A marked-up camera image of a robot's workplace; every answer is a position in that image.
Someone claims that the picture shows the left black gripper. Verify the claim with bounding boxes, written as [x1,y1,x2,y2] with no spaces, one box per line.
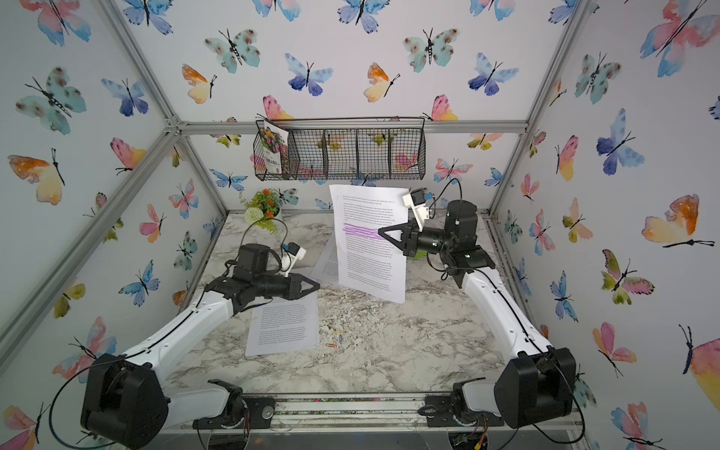
[253,271,320,301]

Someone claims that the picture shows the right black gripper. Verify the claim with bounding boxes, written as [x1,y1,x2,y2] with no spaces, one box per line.
[381,220,461,263]

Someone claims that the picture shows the document with green highlight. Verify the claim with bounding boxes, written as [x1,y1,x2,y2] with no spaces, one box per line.
[310,234,339,284]

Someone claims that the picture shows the document with purple highlight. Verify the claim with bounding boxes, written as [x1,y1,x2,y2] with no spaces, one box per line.
[329,185,409,304]

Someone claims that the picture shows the plain text document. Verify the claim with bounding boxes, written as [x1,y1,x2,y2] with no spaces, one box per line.
[245,292,320,357]

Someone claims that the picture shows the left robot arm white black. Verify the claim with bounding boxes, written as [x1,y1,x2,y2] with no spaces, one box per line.
[80,243,320,449]

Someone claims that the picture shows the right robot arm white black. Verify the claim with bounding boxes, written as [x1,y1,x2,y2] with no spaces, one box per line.
[378,189,577,429]

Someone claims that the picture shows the artificial flower plant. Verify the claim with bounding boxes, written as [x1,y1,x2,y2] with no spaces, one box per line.
[240,189,283,234]

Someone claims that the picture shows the colourful seed packet booklet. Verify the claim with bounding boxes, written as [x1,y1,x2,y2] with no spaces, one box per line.
[261,121,289,174]

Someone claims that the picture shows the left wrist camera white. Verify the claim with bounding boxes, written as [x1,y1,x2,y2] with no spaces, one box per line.
[280,242,307,278]

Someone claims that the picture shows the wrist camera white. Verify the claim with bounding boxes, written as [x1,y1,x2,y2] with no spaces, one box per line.
[402,187,431,232]
[280,242,307,278]

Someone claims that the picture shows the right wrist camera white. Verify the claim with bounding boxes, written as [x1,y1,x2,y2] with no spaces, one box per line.
[402,187,431,232]

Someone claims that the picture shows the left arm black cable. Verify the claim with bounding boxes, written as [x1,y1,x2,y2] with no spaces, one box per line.
[47,216,291,450]

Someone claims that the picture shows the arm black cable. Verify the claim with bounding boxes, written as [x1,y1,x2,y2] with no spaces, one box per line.
[426,176,586,450]
[47,216,291,450]

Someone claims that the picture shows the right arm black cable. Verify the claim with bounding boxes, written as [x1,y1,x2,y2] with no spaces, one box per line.
[426,176,586,450]

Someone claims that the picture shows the black wire basket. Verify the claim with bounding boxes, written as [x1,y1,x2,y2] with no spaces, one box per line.
[250,116,427,184]

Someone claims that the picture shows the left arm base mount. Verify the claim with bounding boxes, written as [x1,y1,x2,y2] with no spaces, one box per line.
[192,396,277,431]

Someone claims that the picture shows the aluminium front rail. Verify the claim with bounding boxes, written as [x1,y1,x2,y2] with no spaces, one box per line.
[109,390,586,435]

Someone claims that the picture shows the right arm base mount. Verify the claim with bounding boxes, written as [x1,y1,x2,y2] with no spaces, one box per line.
[417,394,504,428]

